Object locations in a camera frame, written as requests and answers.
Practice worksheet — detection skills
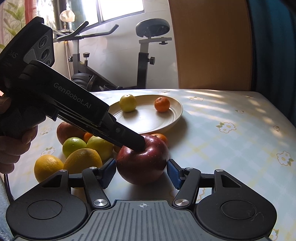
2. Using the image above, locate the large dark red apple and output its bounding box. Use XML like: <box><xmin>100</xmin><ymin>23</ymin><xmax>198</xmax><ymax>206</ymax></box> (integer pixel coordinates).
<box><xmin>116</xmin><ymin>135</ymin><xmax>170</xmax><ymax>185</ymax></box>

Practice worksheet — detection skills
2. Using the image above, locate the orange tangerine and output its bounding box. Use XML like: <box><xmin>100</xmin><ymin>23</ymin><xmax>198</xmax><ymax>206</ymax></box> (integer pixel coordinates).
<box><xmin>151</xmin><ymin>133</ymin><xmax>169</xmax><ymax>146</ymax></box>

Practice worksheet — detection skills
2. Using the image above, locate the person's left hand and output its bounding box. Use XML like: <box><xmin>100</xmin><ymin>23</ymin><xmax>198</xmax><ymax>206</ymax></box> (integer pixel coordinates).
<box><xmin>0</xmin><ymin>91</ymin><xmax>39</xmax><ymax>174</ymax></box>

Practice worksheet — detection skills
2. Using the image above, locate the yellow-green citrus fruit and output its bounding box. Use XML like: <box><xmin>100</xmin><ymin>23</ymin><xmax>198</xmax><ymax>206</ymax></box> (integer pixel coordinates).
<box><xmin>87</xmin><ymin>136</ymin><xmax>113</xmax><ymax>163</ymax></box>

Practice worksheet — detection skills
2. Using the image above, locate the small tangerine in pile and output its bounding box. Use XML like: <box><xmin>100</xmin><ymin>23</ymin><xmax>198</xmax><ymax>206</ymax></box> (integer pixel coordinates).
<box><xmin>83</xmin><ymin>132</ymin><xmax>93</xmax><ymax>143</ymax></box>

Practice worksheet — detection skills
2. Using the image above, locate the large yellow orange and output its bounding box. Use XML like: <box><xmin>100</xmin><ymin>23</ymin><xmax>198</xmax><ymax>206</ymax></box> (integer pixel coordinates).
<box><xmin>63</xmin><ymin>148</ymin><xmax>103</xmax><ymax>174</ymax></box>

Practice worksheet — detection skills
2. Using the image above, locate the yellow-green lemon on plate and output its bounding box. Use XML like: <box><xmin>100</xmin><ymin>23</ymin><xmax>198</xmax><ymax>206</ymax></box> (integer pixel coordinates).
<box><xmin>119</xmin><ymin>94</ymin><xmax>137</xmax><ymax>113</ymax></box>

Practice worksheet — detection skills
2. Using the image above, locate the cream round plate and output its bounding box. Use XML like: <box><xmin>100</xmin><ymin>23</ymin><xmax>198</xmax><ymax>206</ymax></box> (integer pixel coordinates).
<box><xmin>109</xmin><ymin>95</ymin><xmax>183</xmax><ymax>134</ymax></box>

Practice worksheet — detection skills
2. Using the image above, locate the green lime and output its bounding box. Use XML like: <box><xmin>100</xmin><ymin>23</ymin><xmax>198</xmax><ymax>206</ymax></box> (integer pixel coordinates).
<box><xmin>62</xmin><ymin>137</ymin><xmax>87</xmax><ymax>158</ymax></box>

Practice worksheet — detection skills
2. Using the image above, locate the red apple in pile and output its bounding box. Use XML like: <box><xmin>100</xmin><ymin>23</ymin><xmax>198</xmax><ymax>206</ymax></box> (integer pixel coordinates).
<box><xmin>56</xmin><ymin>121</ymin><xmax>86</xmax><ymax>144</ymax></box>

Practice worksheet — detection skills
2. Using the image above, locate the yellow orange at edge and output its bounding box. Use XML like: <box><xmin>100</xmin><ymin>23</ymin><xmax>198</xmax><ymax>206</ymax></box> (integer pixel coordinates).
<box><xmin>34</xmin><ymin>155</ymin><xmax>64</xmax><ymax>183</ymax></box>

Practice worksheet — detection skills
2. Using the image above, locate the small tangerine on plate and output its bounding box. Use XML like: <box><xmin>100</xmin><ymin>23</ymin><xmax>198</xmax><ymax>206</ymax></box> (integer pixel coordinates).
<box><xmin>154</xmin><ymin>96</ymin><xmax>171</xmax><ymax>113</ymax></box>

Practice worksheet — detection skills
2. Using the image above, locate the green potted plant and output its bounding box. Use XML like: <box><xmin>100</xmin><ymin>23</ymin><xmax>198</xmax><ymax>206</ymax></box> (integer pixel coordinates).
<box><xmin>0</xmin><ymin>0</ymin><xmax>25</xmax><ymax>51</ymax></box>

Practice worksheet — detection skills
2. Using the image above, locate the white cloth ball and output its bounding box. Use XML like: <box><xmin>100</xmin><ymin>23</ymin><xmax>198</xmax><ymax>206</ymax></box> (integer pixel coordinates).
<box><xmin>59</xmin><ymin>9</ymin><xmax>75</xmax><ymax>23</ymax></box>

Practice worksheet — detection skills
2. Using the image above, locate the red patterned curtain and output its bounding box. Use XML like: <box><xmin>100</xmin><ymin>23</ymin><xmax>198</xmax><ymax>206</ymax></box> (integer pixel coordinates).
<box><xmin>24</xmin><ymin>0</ymin><xmax>37</xmax><ymax>24</ymax></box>

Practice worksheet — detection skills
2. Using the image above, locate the black exercise bike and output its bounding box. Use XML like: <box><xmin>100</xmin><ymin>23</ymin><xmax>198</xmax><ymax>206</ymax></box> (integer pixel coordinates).
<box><xmin>54</xmin><ymin>18</ymin><xmax>172</xmax><ymax>91</ymax></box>

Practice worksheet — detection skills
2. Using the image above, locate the wooden headboard panel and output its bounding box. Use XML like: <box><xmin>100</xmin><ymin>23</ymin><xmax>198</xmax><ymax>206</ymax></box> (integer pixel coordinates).
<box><xmin>169</xmin><ymin>1</ymin><xmax>252</xmax><ymax>91</ymax></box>

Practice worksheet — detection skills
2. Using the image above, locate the dark teal curtain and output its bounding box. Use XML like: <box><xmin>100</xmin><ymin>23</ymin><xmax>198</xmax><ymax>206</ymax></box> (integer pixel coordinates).
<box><xmin>247</xmin><ymin>1</ymin><xmax>295</xmax><ymax>124</ymax></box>

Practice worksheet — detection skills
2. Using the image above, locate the window with dark frame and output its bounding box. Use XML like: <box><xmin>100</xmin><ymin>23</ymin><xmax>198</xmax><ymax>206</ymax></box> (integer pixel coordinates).
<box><xmin>37</xmin><ymin>0</ymin><xmax>144</xmax><ymax>30</ymax></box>

